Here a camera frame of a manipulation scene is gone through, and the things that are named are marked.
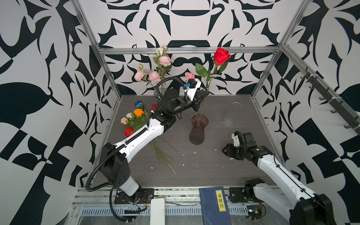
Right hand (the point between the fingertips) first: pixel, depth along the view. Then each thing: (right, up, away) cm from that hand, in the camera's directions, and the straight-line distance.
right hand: (224, 148), depth 84 cm
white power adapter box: (-36, -25, -17) cm, 47 cm away
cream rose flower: (-65, +15, +15) cm, 69 cm away
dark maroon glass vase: (-14, +6, +13) cm, 20 cm away
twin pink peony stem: (-49, +43, +1) cm, 65 cm away
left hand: (-14, +33, -19) cm, 40 cm away
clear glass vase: (+8, +16, +16) cm, 24 cm away
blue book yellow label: (-9, -26, -13) cm, 30 cm away
